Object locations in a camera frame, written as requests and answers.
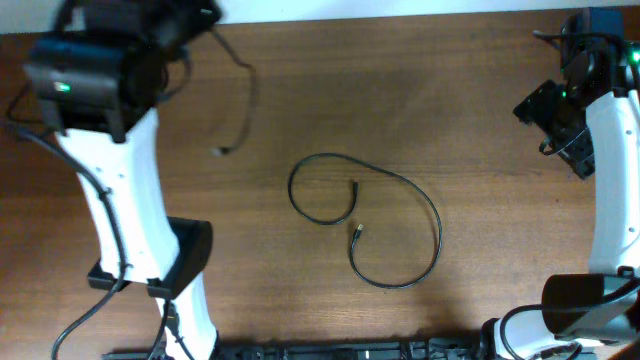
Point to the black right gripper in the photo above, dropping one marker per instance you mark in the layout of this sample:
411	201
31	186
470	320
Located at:
533	106

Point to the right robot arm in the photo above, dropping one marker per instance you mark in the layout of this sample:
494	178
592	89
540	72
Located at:
591	121

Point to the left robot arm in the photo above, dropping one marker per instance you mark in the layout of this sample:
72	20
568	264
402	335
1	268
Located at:
99	74

